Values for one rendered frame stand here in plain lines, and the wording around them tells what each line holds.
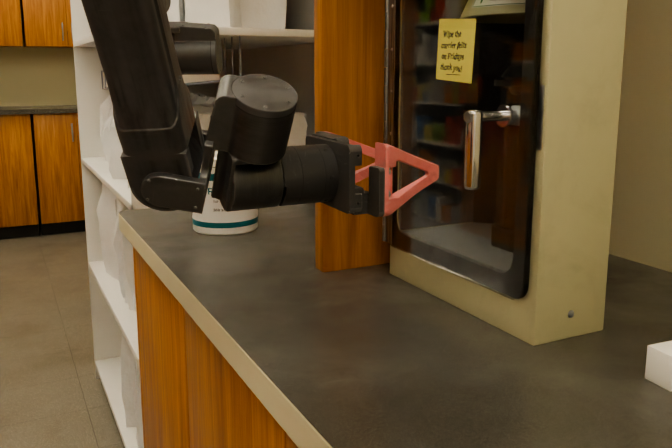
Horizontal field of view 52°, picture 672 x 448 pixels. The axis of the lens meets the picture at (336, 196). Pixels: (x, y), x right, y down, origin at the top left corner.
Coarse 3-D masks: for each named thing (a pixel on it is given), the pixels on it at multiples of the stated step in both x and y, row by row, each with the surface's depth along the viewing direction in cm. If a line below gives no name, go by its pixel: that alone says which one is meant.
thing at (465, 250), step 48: (432, 0) 88; (480, 0) 80; (528, 0) 72; (432, 48) 89; (480, 48) 80; (528, 48) 73; (432, 96) 90; (480, 96) 81; (528, 96) 74; (432, 144) 91; (528, 144) 74; (432, 192) 92; (480, 192) 82; (528, 192) 75; (432, 240) 93; (480, 240) 83; (528, 240) 76
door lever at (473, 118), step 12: (504, 108) 77; (468, 120) 75; (480, 120) 75; (492, 120) 76; (504, 120) 77; (468, 132) 75; (480, 132) 75; (468, 144) 76; (480, 144) 76; (468, 156) 76; (480, 156) 76; (468, 168) 76; (480, 168) 76; (468, 180) 76; (480, 180) 76
